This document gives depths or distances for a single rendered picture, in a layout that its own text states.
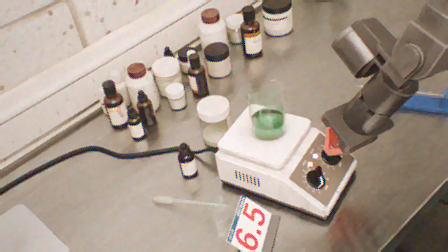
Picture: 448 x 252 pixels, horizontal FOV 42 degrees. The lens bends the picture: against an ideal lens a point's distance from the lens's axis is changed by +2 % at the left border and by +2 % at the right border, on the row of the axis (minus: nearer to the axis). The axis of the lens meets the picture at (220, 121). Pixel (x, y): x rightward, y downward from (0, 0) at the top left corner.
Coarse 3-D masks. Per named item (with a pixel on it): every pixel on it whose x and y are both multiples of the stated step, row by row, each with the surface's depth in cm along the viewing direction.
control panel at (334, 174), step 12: (312, 144) 93; (312, 156) 92; (348, 156) 94; (300, 168) 90; (312, 168) 91; (324, 168) 91; (336, 168) 92; (348, 168) 93; (300, 180) 89; (336, 180) 91; (312, 192) 88; (324, 192) 89; (324, 204) 88
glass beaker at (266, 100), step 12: (264, 84) 91; (276, 84) 91; (252, 96) 91; (264, 96) 92; (276, 96) 92; (252, 108) 88; (264, 108) 87; (276, 108) 87; (252, 120) 90; (264, 120) 88; (276, 120) 89; (252, 132) 92; (264, 132) 90; (276, 132) 90
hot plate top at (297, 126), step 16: (240, 128) 95; (288, 128) 94; (304, 128) 93; (224, 144) 93; (240, 144) 92; (256, 144) 92; (272, 144) 91; (288, 144) 91; (256, 160) 89; (272, 160) 88
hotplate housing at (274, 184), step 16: (304, 144) 93; (224, 160) 93; (240, 160) 92; (288, 160) 91; (224, 176) 96; (240, 176) 94; (256, 176) 91; (272, 176) 89; (288, 176) 88; (256, 192) 94; (272, 192) 92; (288, 192) 89; (304, 192) 88; (336, 192) 90; (304, 208) 90; (320, 208) 88
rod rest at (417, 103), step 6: (444, 90) 104; (414, 96) 107; (420, 96) 107; (444, 96) 102; (408, 102) 106; (414, 102) 106; (420, 102) 106; (426, 102) 106; (432, 102) 105; (438, 102) 105; (444, 102) 103; (402, 108) 107; (408, 108) 106; (414, 108) 106; (420, 108) 105; (426, 108) 105; (432, 108) 104; (438, 108) 104; (444, 108) 104
